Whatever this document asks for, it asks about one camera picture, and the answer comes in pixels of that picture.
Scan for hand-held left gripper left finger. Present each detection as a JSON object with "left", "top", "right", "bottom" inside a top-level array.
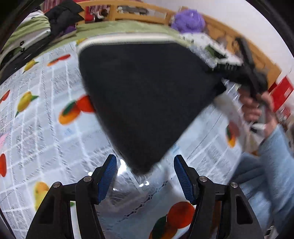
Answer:
[{"left": 25, "top": 154, "right": 117, "bottom": 239}]

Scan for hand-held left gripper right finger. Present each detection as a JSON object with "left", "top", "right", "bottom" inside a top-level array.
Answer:
[{"left": 173, "top": 154, "right": 264, "bottom": 239}]

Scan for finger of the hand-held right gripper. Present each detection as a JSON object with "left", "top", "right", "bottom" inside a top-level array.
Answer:
[{"left": 208, "top": 63, "right": 244, "bottom": 80}]

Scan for black pants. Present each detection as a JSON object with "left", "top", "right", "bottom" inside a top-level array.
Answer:
[{"left": 77, "top": 41, "right": 228, "bottom": 175}]

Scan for person's right forearm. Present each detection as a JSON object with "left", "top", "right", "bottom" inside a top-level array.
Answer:
[{"left": 258, "top": 125, "right": 294, "bottom": 166}]

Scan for person's right hand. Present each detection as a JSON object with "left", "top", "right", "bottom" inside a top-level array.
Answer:
[{"left": 238, "top": 88, "right": 277, "bottom": 130}]

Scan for floral pillow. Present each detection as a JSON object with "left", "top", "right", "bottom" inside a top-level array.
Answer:
[{"left": 181, "top": 32, "right": 243, "bottom": 68}]

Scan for red box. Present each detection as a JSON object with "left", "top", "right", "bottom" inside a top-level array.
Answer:
[{"left": 268, "top": 77, "right": 294, "bottom": 121}]

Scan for purple plush toy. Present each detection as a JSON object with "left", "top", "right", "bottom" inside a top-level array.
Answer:
[{"left": 171, "top": 9, "right": 206, "bottom": 34}]

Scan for fruit print plastic tablecloth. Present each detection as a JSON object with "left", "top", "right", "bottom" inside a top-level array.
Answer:
[{"left": 0, "top": 39, "right": 260, "bottom": 239}]

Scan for person's light blue clothing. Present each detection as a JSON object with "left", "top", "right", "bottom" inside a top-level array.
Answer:
[{"left": 230, "top": 153, "right": 294, "bottom": 232}]

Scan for green bed sheet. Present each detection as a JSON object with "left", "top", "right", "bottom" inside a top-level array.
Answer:
[{"left": 76, "top": 19, "right": 191, "bottom": 43}]

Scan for red chair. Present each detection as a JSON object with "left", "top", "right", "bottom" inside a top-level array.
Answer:
[{"left": 85, "top": 6, "right": 111, "bottom": 23}]

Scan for folded floral quilt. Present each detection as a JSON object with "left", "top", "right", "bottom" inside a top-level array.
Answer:
[{"left": 0, "top": 9, "right": 52, "bottom": 69}]

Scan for black jacket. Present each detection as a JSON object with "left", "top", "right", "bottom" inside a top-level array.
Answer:
[{"left": 44, "top": 0, "right": 85, "bottom": 38}]

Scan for wooden bed frame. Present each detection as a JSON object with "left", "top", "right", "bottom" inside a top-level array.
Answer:
[{"left": 76, "top": 0, "right": 283, "bottom": 92}]

